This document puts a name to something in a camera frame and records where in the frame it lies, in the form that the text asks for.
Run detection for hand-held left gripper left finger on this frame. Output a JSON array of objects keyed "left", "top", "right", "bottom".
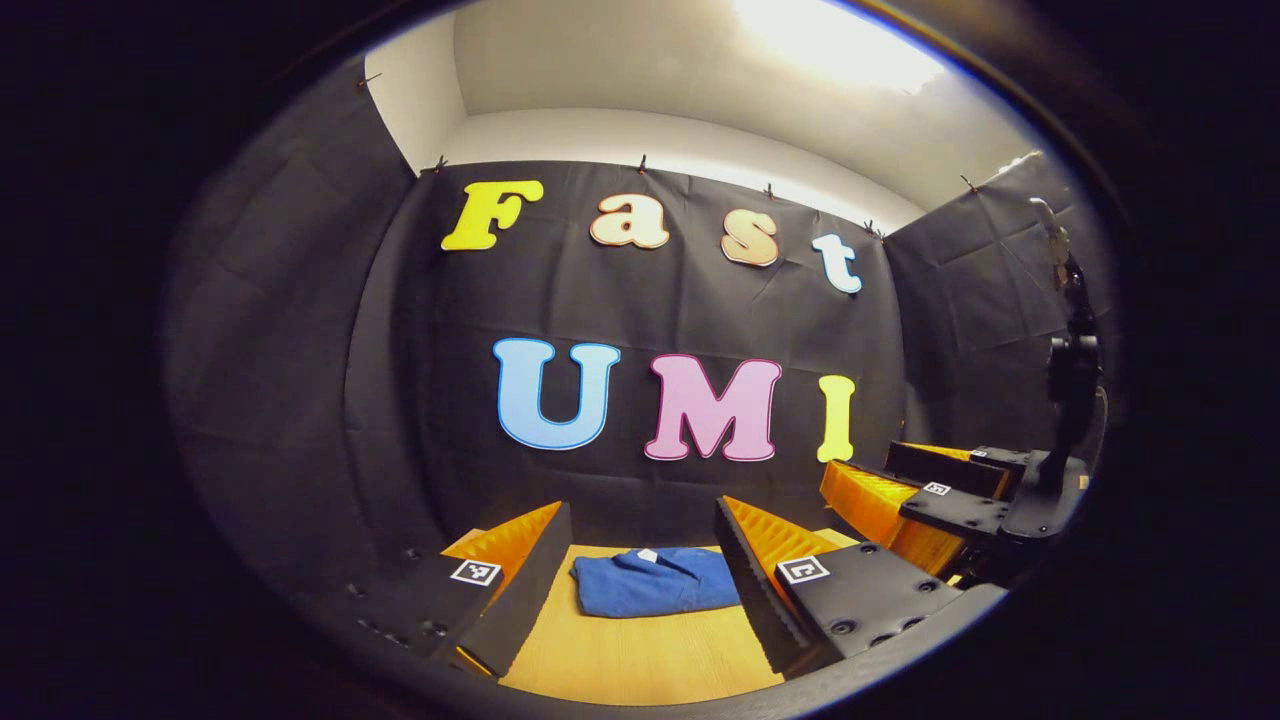
[{"left": 345, "top": 500, "right": 574, "bottom": 681}]

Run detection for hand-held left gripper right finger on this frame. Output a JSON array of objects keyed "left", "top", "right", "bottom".
[{"left": 713, "top": 495, "right": 966, "bottom": 681}]

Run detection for blue corduroy shirt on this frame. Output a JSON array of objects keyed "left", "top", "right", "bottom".
[{"left": 570, "top": 546, "right": 743, "bottom": 619}]

